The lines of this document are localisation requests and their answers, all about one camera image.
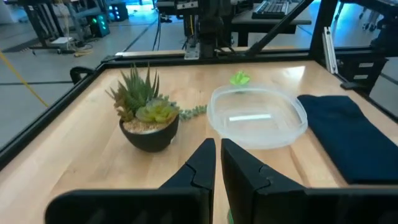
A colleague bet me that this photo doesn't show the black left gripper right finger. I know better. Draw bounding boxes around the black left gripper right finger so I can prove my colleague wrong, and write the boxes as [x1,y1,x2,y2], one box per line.
[220,138,398,224]

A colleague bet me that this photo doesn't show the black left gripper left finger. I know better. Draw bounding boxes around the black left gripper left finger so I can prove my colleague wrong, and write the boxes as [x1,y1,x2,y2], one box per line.
[45,138,217,224]

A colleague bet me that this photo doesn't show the light green toy lettuce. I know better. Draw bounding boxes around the light green toy lettuce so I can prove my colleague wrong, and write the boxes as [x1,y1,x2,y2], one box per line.
[229,70,251,86]

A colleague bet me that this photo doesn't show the clear plastic tupperware container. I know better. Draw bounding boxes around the clear plastic tupperware container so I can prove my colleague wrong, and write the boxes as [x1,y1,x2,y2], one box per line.
[206,84,308,150]

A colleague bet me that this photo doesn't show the succulent plant in black pot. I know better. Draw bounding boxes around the succulent plant in black pot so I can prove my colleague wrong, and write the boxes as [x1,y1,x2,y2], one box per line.
[104,63,208,153]

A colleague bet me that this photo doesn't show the dark blue folded cloth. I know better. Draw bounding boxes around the dark blue folded cloth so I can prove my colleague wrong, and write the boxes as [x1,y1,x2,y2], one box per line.
[297,95,398,185]

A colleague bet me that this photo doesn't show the silver mounting plate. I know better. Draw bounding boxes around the silver mounting plate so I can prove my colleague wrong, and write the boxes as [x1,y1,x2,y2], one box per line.
[183,42,201,60]

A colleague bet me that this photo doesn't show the black drawer cabinet with labels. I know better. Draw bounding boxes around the black drawer cabinet with labels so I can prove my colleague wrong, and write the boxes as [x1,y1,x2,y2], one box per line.
[337,53,389,91]

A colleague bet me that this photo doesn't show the silver aluminium extrusion bars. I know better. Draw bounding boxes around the silver aluminium extrusion bars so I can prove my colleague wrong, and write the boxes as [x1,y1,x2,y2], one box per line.
[322,26,339,75]

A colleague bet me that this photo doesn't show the dark desk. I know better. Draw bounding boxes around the dark desk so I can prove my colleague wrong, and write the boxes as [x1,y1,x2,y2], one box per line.
[231,2,312,47]

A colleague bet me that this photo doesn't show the black keyboard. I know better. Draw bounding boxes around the black keyboard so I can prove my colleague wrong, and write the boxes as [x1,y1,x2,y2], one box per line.
[251,0,290,19]

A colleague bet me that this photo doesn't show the computer tower with green lights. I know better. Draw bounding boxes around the computer tower with green lights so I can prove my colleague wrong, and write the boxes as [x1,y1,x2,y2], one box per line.
[88,14,111,38]

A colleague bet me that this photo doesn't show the computer tower with blue lights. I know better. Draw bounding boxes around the computer tower with blue lights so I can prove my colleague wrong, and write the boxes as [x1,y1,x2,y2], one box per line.
[108,2,129,22]

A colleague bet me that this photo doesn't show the black aluminium table frame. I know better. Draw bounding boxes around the black aluminium table frame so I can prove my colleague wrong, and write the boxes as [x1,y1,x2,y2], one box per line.
[0,0,398,171]

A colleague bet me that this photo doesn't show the black curved cable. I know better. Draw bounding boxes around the black curved cable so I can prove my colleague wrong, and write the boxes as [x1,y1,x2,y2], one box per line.
[69,66,96,85]

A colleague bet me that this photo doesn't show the black workbench frame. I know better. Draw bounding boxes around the black workbench frame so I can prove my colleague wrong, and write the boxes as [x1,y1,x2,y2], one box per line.
[17,0,109,50]

